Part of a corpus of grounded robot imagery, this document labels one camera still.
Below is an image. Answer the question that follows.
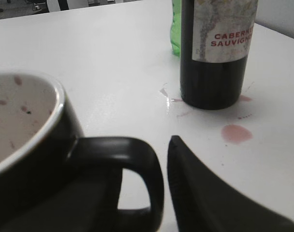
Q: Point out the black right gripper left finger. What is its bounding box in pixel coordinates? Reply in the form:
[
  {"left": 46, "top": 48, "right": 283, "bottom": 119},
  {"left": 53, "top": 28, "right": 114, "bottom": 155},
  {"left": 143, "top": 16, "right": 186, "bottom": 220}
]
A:
[{"left": 0, "top": 168, "right": 122, "bottom": 232}]

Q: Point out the dark red wine bottle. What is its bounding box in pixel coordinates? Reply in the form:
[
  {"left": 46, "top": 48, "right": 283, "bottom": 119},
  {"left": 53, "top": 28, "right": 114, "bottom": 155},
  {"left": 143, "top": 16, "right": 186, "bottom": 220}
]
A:
[{"left": 180, "top": 0, "right": 258, "bottom": 110}]

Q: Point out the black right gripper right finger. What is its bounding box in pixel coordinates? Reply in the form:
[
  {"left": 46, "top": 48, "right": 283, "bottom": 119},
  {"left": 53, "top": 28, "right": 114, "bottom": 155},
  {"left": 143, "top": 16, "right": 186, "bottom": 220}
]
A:
[{"left": 167, "top": 135, "right": 294, "bottom": 232}]

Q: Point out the green plastic soda bottle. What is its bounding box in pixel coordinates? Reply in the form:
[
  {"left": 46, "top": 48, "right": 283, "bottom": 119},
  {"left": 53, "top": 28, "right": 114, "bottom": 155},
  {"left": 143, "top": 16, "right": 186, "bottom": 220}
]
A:
[{"left": 170, "top": 0, "right": 181, "bottom": 57}]

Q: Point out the black mug white interior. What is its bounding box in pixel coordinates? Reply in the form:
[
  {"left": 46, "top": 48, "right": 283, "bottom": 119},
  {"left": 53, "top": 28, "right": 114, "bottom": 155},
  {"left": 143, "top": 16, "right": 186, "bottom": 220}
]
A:
[{"left": 0, "top": 71, "right": 164, "bottom": 232}]

